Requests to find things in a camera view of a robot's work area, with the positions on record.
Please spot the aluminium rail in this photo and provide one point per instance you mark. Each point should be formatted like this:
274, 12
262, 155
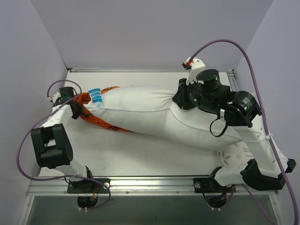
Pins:
124, 186
122, 70
232, 80

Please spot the back aluminium rail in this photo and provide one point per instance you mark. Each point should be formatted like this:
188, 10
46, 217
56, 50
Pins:
122, 70

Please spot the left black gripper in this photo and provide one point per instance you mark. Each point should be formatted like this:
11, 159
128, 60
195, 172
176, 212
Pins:
75, 108

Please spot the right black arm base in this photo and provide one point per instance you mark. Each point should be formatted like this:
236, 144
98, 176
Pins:
207, 184

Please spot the orange black patterned pillowcase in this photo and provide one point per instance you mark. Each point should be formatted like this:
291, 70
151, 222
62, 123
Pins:
87, 116

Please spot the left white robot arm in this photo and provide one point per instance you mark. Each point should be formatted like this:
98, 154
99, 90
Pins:
50, 141

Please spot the front aluminium rail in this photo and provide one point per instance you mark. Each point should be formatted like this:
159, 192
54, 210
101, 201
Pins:
124, 186

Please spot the right aluminium rail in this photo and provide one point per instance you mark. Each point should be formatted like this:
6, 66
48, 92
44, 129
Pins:
232, 80

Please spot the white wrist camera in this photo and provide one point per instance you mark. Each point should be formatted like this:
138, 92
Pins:
52, 97
194, 66

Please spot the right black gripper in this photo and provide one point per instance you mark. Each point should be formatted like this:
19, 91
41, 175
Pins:
180, 98

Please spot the floral white pillow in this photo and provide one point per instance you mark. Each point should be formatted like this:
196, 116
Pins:
233, 155

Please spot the white pillow insert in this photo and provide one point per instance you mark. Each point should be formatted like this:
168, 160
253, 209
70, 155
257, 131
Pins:
152, 111

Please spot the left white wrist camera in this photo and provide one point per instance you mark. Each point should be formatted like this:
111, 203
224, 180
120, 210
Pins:
52, 97

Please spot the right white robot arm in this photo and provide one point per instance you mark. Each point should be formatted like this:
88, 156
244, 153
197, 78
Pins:
239, 111

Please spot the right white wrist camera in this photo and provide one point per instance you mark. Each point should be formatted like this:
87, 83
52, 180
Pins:
194, 66

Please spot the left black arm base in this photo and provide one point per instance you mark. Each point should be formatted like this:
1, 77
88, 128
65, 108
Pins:
88, 187

